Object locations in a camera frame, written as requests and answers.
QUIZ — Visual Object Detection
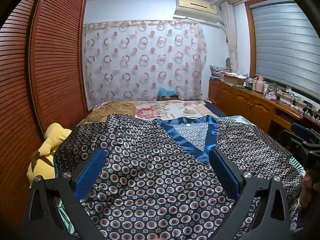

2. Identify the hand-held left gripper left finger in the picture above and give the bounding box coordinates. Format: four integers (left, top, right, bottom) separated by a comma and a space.
25, 149, 108, 240

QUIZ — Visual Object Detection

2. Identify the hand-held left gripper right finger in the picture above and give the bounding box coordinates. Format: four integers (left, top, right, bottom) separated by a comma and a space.
209, 147, 293, 240

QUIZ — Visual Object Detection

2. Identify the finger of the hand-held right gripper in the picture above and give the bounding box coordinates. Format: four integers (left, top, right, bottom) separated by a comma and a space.
291, 123, 313, 137

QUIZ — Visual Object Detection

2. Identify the navy floral-print satin shirt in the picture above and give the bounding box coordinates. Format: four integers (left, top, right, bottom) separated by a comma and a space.
54, 114, 304, 240

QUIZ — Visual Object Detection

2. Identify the person's right hand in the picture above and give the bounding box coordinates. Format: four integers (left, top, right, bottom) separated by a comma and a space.
299, 170, 320, 208

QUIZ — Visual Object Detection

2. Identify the yellow plush toy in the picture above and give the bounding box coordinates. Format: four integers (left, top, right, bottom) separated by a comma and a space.
27, 123, 73, 189

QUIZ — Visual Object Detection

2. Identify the pink thermos bottle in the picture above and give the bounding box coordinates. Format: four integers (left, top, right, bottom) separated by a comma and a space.
255, 76, 267, 93

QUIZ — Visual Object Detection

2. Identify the wooden cabinet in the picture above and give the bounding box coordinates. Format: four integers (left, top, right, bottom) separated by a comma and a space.
208, 79, 320, 140

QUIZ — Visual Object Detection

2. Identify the golden brown patterned blanket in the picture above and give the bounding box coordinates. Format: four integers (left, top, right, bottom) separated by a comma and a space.
86, 101, 137, 123

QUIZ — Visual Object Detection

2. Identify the open cardboard box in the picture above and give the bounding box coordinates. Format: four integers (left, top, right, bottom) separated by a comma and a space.
222, 72, 247, 85

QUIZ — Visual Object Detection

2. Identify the grey window blind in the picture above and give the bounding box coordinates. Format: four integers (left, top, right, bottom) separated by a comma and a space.
249, 0, 320, 93

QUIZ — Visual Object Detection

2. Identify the floral bed sheet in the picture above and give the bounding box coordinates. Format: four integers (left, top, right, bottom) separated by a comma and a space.
130, 100, 218, 120

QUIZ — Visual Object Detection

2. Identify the cardboard box with blue cloth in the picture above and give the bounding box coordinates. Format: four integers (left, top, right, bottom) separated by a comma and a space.
157, 87, 179, 102

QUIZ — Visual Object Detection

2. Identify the folded patterned cushion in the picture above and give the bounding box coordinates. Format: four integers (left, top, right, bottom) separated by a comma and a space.
209, 65, 230, 80

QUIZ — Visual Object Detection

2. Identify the beige lace curtain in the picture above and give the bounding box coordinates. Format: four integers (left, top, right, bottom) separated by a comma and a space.
221, 1, 240, 73

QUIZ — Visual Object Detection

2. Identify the circle-patterned sheer curtain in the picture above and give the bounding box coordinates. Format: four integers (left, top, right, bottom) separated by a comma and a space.
82, 20, 208, 105

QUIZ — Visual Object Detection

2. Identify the wooden window frame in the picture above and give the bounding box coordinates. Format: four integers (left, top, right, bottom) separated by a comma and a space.
244, 0, 293, 79

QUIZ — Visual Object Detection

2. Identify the wall air conditioner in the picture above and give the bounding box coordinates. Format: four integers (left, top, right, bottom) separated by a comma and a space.
174, 0, 223, 24

